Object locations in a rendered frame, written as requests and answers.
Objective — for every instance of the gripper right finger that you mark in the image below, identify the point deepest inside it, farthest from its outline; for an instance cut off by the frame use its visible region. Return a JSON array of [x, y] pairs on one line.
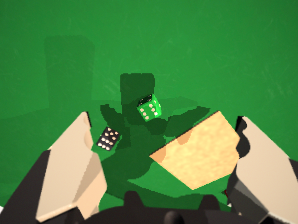
[[263, 185]]

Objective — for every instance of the tan flat mat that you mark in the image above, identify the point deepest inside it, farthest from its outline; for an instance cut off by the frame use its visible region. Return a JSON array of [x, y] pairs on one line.
[[202, 154]]

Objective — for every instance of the green die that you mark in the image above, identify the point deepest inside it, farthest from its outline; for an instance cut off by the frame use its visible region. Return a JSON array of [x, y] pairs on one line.
[[149, 108]]

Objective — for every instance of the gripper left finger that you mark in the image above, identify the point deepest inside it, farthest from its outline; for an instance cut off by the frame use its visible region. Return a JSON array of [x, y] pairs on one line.
[[65, 184]]

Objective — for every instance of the black die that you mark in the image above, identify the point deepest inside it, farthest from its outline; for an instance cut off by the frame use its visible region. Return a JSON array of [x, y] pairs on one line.
[[108, 139]]

